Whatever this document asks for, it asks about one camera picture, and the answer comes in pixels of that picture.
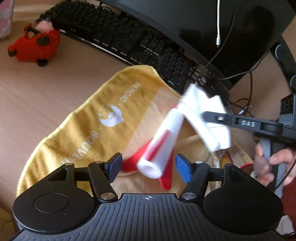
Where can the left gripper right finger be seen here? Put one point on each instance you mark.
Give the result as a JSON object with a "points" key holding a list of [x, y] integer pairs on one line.
{"points": [[184, 167]]}

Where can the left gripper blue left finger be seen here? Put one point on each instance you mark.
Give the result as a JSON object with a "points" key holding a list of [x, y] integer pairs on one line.
{"points": [[113, 166]]}

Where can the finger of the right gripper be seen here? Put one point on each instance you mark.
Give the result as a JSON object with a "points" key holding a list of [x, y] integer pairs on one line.
{"points": [[228, 120]]}

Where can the white paper towel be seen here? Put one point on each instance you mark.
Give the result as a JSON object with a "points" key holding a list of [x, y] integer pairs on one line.
{"points": [[193, 105]]}

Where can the red white container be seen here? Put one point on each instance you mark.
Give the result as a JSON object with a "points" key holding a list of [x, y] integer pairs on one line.
{"points": [[155, 158]]}

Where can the person right hand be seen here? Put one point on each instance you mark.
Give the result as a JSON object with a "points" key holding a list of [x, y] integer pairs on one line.
{"points": [[272, 164]]}

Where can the yellow printed towel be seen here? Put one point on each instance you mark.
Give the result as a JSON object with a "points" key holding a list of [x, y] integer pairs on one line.
{"points": [[120, 117]]}

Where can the curved black monitor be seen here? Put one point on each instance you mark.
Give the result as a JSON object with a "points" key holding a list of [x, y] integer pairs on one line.
{"points": [[229, 37]]}

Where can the black keyboard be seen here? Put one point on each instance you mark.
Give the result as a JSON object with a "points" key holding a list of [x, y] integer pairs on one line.
{"points": [[125, 37]]}

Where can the red plush car toy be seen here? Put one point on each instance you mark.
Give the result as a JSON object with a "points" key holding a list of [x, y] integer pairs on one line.
{"points": [[38, 44]]}

